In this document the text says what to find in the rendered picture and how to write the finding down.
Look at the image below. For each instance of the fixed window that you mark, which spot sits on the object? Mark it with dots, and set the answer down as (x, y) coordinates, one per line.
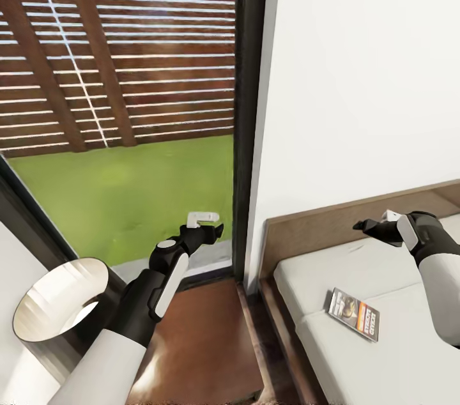
(118, 118)

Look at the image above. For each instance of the hardback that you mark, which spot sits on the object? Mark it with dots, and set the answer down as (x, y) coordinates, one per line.
(356, 314)

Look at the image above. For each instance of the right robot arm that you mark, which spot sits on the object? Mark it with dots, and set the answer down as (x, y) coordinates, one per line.
(437, 257)

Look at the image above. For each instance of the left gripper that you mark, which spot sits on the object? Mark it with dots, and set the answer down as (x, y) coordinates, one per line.
(205, 234)

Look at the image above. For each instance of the bed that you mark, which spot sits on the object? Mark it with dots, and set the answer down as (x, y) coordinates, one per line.
(306, 255)

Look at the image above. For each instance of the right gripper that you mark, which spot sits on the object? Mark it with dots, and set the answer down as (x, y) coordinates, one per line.
(377, 230)

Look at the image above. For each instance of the table lamp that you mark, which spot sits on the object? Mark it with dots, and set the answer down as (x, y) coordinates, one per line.
(46, 307)

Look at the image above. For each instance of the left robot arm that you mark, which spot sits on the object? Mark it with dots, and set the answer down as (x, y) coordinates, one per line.
(106, 373)

